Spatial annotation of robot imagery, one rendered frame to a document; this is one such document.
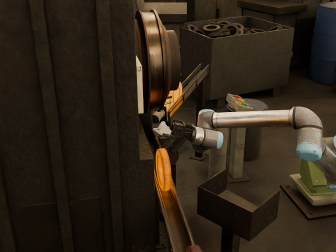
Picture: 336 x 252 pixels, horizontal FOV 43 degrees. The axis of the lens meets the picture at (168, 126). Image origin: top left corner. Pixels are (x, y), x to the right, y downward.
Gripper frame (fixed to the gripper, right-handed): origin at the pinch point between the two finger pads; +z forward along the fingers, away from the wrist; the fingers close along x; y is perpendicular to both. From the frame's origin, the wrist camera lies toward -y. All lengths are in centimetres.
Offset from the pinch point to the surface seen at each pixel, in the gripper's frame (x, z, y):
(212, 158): -59, -65, -35
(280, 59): -213, -174, 22
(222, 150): -56, -68, -27
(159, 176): 31.9, 1.1, -8.1
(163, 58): 24, 14, 42
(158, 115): -33.6, -9.4, -3.4
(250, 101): -105, -101, -1
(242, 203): 49, -33, -5
